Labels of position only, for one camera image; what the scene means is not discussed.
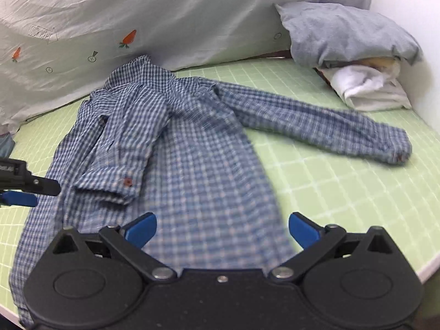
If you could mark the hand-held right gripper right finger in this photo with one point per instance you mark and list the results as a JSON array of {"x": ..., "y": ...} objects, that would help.
[{"x": 302, "y": 229}]

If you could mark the grey carrot print sheet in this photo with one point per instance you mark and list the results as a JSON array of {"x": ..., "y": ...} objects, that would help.
[{"x": 172, "y": 17}]

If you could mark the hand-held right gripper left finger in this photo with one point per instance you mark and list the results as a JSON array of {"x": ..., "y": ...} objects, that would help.
[{"x": 142, "y": 229}]

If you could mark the blue plaid shirt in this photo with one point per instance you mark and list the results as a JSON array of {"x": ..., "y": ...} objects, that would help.
[{"x": 206, "y": 178}]

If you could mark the blue denim jeans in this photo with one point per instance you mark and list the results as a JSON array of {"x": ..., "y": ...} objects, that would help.
[{"x": 5, "y": 146}]

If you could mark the white towel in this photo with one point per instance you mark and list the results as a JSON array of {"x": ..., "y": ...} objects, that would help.
[{"x": 371, "y": 89}]

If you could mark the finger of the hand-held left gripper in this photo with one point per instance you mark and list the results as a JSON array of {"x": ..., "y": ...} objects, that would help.
[
  {"x": 17, "y": 199},
  {"x": 44, "y": 186}
]

